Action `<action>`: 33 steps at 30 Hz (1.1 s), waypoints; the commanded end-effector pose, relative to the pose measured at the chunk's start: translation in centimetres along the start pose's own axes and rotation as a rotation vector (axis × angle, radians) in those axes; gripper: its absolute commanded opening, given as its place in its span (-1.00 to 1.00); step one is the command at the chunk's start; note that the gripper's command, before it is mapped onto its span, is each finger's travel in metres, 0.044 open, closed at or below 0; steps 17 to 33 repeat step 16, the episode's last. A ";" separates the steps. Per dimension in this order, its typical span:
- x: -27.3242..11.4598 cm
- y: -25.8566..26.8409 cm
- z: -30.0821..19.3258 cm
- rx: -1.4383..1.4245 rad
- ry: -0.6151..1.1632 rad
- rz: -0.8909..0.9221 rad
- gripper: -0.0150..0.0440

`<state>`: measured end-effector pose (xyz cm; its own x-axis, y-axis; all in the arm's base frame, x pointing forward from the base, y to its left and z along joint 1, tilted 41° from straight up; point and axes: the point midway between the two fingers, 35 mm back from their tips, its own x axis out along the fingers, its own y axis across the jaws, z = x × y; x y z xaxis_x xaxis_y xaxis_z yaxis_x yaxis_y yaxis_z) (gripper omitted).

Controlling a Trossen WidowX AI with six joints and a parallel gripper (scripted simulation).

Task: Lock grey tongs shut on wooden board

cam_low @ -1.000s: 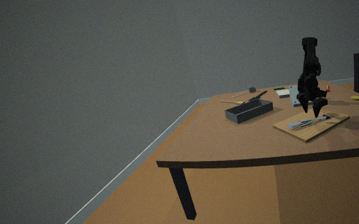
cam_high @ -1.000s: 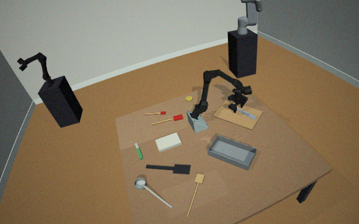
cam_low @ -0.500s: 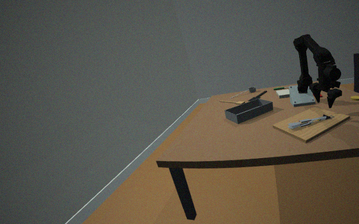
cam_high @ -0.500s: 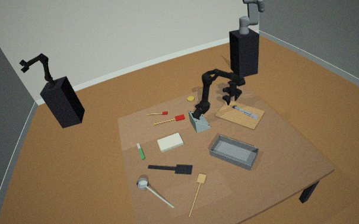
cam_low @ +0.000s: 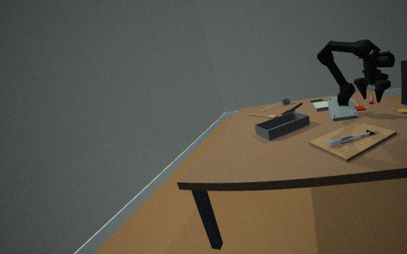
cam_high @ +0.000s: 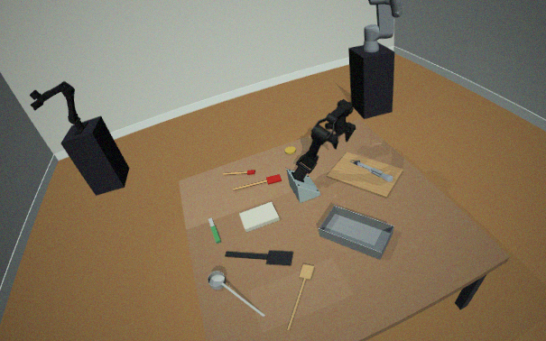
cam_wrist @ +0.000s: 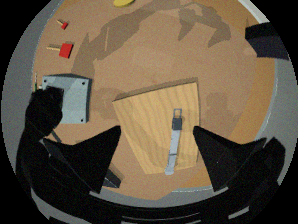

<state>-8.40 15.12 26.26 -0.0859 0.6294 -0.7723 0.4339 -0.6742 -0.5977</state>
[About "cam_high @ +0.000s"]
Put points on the red spatula with wooden handle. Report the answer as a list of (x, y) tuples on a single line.
[(270, 180)]

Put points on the light wooden board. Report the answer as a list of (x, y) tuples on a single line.
[(361, 178)]

